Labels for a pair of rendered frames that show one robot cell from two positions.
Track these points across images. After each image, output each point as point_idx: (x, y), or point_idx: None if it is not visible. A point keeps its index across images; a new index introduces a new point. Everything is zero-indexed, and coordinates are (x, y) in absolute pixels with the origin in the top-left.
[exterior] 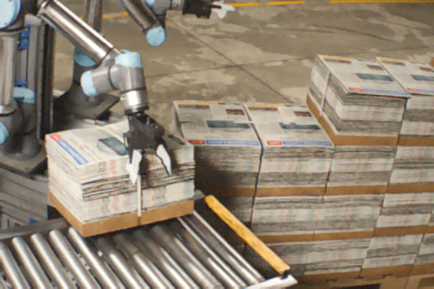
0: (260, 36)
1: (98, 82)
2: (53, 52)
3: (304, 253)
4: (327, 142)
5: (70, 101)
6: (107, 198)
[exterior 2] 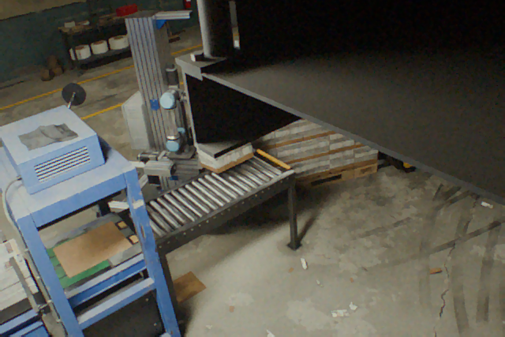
0: None
1: None
2: (185, 110)
3: (302, 166)
4: (298, 120)
5: None
6: (223, 158)
